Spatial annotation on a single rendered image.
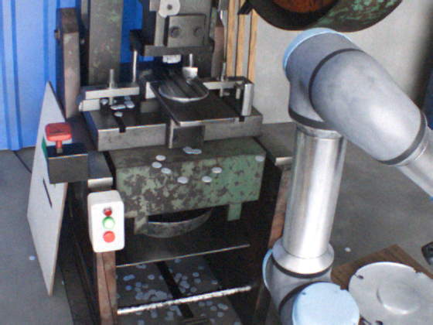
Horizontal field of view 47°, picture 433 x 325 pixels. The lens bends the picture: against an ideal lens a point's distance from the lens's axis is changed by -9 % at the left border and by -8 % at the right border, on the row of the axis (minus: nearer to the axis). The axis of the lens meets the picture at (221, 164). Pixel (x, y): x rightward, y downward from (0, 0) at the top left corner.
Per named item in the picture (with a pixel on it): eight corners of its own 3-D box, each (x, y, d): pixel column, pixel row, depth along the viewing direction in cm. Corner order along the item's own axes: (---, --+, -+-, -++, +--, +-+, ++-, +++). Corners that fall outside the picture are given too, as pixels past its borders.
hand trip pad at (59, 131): (73, 164, 115) (73, 133, 111) (48, 166, 113) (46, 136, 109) (69, 149, 120) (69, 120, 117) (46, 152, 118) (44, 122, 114)
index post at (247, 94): (251, 114, 142) (255, 81, 137) (240, 115, 141) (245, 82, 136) (247, 111, 144) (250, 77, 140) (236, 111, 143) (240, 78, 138)
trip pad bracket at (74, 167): (91, 220, 125) (89, 148, 115) (53, 225, 121) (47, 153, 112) (87, 206, 129) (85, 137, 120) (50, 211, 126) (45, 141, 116)
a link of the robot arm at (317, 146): (275, 335, 95) (314, 49, 67) (256, 283, 107) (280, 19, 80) (334, 325, 97) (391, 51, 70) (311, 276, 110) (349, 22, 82)
